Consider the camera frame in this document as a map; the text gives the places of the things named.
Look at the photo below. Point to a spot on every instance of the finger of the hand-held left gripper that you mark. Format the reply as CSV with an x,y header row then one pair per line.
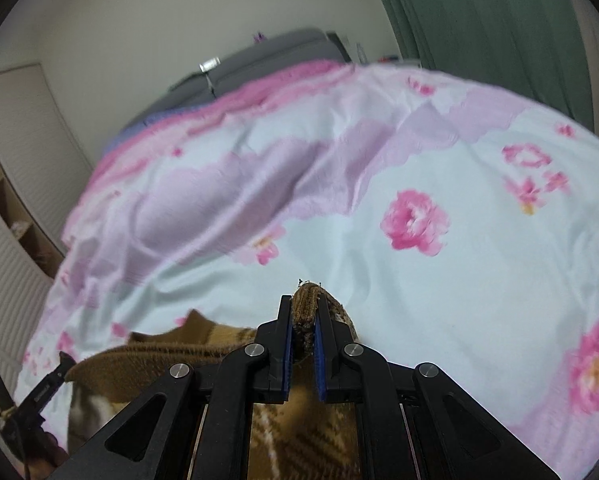
x,y
49,380

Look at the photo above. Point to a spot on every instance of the green curtain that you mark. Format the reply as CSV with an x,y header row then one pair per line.
x,y
479,25

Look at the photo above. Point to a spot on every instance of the person's left hand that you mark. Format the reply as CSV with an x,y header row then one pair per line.
x,y
46,457

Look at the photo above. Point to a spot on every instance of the brown plaid knit sweater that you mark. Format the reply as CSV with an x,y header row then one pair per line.
x,y
144,360

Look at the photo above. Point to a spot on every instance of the wooden wardrobe shelf unit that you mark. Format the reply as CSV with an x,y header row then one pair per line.
x,y
19,220

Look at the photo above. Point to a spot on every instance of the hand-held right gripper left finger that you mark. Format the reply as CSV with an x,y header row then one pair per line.
x,y
285,360

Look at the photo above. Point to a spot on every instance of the grey padded headboard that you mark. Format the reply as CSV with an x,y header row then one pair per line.
x,y
259,65

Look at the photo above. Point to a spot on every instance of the beige curtain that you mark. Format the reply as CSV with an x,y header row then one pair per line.
x,y
597,60

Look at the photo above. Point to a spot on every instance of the floral pink white duvet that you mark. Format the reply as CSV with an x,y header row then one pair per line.
x,y
379,185

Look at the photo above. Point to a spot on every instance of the white nightstand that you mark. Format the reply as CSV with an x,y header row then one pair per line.
x,y
399,61

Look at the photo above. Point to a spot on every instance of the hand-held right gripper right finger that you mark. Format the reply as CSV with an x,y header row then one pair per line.
x,y
320,360

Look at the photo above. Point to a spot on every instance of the small silver gadget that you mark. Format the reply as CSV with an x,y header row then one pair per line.
x,y
209,65

